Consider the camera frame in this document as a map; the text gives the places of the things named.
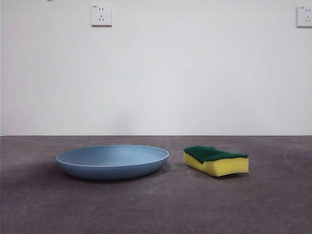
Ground light blue round plate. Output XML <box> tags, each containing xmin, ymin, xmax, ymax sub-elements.
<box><xmin>56</xmin><ymin>144</ymin><xmax>170</xmax><ymax>180</ymax></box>

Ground yellow sponge green scouring pad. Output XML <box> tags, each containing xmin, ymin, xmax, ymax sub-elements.
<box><xmin>183</xmin><ymin>145</ymin><xmax>250</xmax><ymax>178</ymax></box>

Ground white wall socket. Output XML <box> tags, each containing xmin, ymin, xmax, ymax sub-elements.
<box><xmin>91</xmin><ymin>4</ymin><xmax>113</xmax><ymax>27</ymax></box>
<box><xmin>296</xmin><ymin>6</ymin><xmax>312</xmax><ymax>28</ymax></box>

